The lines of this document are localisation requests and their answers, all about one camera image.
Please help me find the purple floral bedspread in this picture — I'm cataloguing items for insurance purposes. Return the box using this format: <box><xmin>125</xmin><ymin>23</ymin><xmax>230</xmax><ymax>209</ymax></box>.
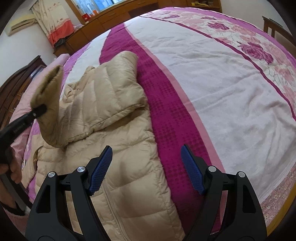
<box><xmin>53</xmin><ymin>8</ymin><xmax>295</xmax><ymax>234</ymax></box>

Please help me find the person left hand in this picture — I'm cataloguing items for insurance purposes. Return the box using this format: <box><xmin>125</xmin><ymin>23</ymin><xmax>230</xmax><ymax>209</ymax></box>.
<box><xmin>1</xmin><ymin>147</ymin><xmax>22</xmax><ymax>209</ymax></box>

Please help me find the brown wooden cabinet unit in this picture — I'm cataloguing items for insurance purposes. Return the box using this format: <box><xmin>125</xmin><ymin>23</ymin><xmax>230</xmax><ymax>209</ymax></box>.
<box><xmin>53</xmin><ymin>0</ymin><xmax>222</xmax><ymax>57</ymax></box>

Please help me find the pink rolled quilt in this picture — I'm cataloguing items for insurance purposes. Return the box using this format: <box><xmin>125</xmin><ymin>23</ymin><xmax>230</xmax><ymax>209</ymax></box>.
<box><xmin>9</xmin><ymin>53</ymin><xmax>70</xmax><ymax>163</ymax></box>

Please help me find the white blanket controller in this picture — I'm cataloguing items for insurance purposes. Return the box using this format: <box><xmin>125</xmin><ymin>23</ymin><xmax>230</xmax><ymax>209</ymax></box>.
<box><xmin>21</xmin><ymin>159</ymin><xmax>27</xmax><ymax>170</ymax></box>

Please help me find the wooden chair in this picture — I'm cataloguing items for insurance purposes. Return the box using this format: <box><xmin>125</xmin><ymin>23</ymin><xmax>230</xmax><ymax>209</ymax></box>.
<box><xmin>262</xmin><ymin>16</ymin><xmax>295</xmax><ymax>57</ymax></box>

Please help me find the floral curtain orange hem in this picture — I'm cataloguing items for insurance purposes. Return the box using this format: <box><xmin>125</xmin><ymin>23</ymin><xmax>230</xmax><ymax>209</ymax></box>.
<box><xmin>31</xmin><ymin>0</ymin><xmax>74</xmax><ymax>48</ymax></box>

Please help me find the red box on cabinet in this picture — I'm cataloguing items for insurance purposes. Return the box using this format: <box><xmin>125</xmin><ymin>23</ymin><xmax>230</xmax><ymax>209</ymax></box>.
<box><xmin>82</xmin><ymin>13</ymin><xmax>91</xmax><ymax>22</ymax></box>

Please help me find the wall air conditioner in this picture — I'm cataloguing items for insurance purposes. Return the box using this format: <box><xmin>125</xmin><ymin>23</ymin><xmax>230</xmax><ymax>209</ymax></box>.
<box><xmin>4</xmin><ymin>14</ymin><xmax>37</xmax><ymax>36</ymax></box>

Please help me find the dark wooden headboard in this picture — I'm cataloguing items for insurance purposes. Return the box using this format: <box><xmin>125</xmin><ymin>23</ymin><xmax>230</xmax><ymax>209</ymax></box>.
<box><xmin>0</xmin><ymin>55</ymin><xmax>46</xmax><ymax>130</ymax></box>

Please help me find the beige puffer jacket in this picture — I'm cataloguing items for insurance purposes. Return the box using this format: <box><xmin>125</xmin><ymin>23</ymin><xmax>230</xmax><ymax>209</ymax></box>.
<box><xmin>22</xmin><ymin>51</ymin><xmax>185</xmax><ymax>240</ymax></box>

